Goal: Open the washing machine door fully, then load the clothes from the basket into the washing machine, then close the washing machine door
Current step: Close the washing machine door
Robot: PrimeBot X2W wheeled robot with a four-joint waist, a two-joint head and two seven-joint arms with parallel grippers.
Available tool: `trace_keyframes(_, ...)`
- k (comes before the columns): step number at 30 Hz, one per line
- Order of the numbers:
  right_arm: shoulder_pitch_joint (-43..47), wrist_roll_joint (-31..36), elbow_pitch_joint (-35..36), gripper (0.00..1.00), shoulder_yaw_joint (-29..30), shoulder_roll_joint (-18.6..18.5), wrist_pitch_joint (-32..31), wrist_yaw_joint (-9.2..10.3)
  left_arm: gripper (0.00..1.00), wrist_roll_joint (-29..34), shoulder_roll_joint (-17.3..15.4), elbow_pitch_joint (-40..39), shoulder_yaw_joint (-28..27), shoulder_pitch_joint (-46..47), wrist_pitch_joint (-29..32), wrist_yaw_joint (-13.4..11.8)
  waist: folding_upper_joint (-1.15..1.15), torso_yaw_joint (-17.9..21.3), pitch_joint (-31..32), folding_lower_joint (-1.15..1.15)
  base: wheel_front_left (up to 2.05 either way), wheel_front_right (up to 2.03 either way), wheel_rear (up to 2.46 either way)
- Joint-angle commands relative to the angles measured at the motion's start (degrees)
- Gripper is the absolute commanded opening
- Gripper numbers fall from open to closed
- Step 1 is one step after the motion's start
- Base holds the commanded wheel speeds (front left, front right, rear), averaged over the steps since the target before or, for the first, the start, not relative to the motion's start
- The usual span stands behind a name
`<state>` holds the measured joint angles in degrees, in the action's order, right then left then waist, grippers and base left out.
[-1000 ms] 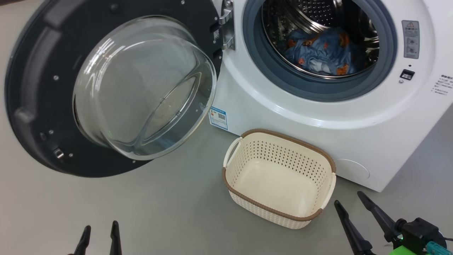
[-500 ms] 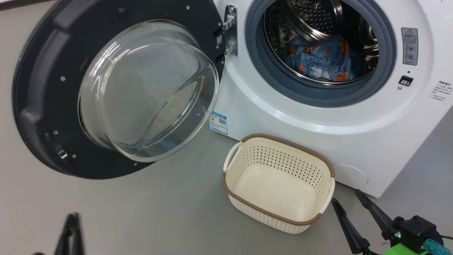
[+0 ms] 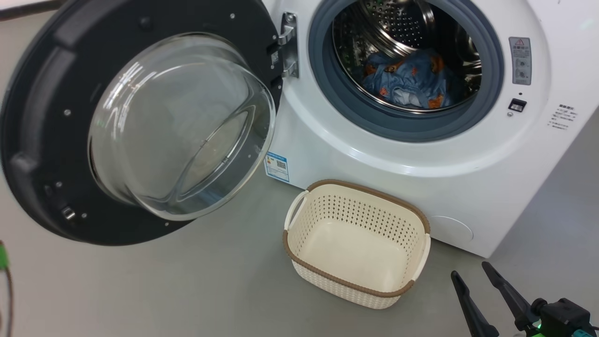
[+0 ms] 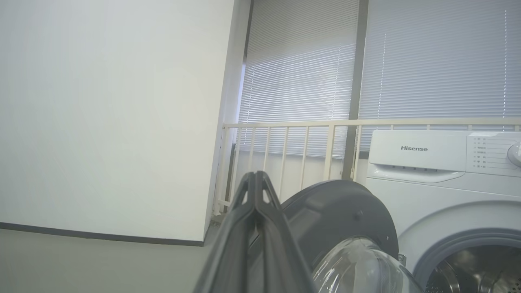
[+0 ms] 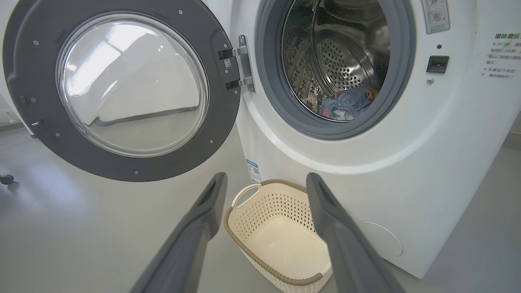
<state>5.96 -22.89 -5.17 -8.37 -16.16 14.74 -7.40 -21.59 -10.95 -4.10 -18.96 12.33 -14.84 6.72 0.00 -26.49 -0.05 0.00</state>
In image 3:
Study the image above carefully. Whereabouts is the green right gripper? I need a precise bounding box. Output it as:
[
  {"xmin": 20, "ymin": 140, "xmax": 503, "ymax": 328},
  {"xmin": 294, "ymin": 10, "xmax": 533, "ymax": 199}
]
[{"xmin": 451, "ymin": 261, "xmax": 546, "ymax": 337}]

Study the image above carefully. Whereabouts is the black glass washing machine door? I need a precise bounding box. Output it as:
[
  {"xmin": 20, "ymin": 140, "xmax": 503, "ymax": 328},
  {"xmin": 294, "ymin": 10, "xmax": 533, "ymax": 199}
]
[{"xmin": 0, "ymin": 0, "xmax": 285, "ymax": 246}]

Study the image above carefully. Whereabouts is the blue cartoon print clothing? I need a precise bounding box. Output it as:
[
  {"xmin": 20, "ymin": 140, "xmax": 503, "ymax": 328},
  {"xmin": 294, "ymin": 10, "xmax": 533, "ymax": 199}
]
[{"xmin": 360, "ymin": 48, "xmax": 468, "ymax": 110}]

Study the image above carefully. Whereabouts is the white front-load washing machine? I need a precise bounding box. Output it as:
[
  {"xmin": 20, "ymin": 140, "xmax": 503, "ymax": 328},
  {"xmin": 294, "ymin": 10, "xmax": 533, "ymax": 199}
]
[{"xmin": 260, "ymin": 0, "xmax": 599, "ymax": 259}]

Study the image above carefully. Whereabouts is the beige perforated laundry basket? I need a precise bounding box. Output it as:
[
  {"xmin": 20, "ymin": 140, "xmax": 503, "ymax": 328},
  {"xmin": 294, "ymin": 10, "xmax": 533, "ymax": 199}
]
[{"xmin": 282, "ymin": 179, "xmax": 431, "ymax": 309}]

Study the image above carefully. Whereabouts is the grey rubber door gasket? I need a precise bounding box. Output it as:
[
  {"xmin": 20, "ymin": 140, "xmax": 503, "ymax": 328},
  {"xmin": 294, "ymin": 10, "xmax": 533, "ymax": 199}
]
[{"xmin": 307, "ymin": 0, "xmax": 505, "ymax": 142}]

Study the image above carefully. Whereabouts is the metal door hinge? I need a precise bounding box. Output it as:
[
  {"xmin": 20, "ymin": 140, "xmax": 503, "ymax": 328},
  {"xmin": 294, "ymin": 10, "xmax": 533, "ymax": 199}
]
[{"xmin": 278, "ymin": 12, "xmax": 300, "ymax": 79}]

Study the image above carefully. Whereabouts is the round white filter cover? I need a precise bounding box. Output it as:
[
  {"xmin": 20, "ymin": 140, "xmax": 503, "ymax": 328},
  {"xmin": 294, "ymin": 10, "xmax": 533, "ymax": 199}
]
[{"xmin": 428, "ymin": 215, "xmax": 474, "ymax": 244}]

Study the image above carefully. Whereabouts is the grey warning sticker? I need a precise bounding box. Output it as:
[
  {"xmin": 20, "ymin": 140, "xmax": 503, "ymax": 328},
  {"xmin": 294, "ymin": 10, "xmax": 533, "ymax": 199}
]
[{"xmin": 509, "ymin": 37, "xmax": 533, "ymax": 86}]

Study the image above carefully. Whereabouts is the blue energy label sticker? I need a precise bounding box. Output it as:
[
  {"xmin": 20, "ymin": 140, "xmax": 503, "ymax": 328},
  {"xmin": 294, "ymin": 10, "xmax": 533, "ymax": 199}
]
[{"xmin": 264, "ymin": 151, "xmax": 290, "ymax": 183}]

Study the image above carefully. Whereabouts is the steel perforated drum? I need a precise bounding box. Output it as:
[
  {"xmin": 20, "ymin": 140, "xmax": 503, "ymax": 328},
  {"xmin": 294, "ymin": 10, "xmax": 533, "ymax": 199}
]
[{"xmin": 332, "ymin": 0, "xmax": 482, "ymax": 114}]

